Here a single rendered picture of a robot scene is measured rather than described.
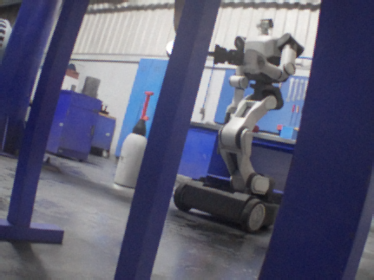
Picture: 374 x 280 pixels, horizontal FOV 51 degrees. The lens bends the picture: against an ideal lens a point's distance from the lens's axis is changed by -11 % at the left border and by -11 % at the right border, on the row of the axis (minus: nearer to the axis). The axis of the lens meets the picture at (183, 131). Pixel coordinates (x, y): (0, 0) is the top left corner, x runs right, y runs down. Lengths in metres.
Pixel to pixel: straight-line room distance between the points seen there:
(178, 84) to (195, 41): 0.09
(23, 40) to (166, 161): 2.54
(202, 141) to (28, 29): 3.31
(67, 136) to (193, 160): 1.90
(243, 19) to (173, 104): 6.30
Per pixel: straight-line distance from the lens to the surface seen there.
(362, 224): 0.24
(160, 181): 0.77
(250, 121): 2.66
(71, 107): 4.71
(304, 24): 6.47
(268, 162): 6.05
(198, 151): 5.79
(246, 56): 2.30
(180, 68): 0.79
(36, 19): 3.24
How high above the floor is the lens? 0.32
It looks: 4 degrees up
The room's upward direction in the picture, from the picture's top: 14 degrees clockwise
